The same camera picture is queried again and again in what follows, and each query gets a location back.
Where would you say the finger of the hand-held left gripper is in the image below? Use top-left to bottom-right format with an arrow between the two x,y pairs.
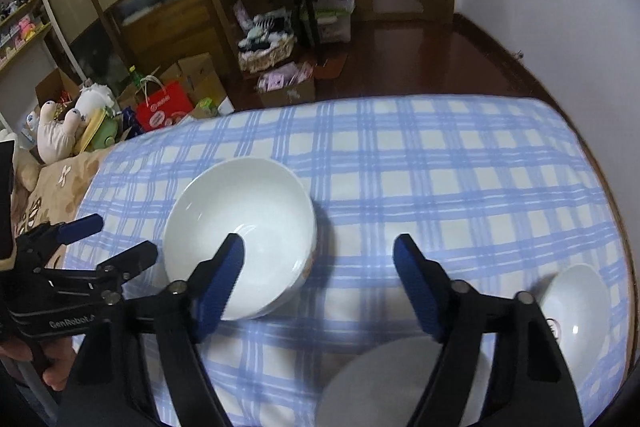
16,213 -> 104,259
95,241 -> 159,283

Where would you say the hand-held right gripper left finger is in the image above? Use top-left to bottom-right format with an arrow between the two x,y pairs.
57,233 -> 246,427

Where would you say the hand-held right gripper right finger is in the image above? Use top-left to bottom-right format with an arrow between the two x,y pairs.
392,233 -> 583,427

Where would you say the red patterned bowl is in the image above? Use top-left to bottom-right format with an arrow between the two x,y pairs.
164,158 -> 318,308
540,263 -> 612,373

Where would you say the white cherry-print plate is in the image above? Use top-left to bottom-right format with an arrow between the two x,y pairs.
316,334 -> 493,427

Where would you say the person's left hand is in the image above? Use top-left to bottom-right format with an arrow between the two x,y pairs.
0,332 -> 77,393

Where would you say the beige cartoon-print blanket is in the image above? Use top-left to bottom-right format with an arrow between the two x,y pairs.
12,147 -> 108,268

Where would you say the beige plush toy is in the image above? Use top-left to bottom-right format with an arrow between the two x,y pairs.
14,147 -> 41,190

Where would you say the pale pink plush toy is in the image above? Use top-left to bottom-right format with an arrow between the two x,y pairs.
37,99 -> 88,164

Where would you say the green and yellow toy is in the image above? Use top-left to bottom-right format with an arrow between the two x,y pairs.
75,107 -> 123,154

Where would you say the blue plaid tablecloth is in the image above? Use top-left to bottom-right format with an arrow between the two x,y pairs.
62,94 -> 632,427

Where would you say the fluffy white plush toy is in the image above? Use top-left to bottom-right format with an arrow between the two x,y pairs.
75,79 -> 118,122

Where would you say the red paper bag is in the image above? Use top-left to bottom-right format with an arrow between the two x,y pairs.
135,76 -> 194,132

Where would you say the open cardboard box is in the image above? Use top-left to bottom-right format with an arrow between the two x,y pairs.
35,68 -> 81,108

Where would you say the brown cardboard box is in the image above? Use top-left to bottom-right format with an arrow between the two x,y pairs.
175,53 -> 236,118

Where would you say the white toy shelf rack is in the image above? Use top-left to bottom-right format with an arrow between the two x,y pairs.
0,0 -> 86,78

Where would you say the cardboard box of pink packets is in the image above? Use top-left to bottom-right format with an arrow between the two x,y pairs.
256,61 -> 317,108

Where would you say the wicker basket of socks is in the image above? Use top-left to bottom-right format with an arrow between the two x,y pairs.
237,14 -> 296,74

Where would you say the white printed carton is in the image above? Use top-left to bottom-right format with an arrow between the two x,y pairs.
315,0 -> 357,45

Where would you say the black folding table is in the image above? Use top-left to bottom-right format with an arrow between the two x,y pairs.
245,0 -> 351,50

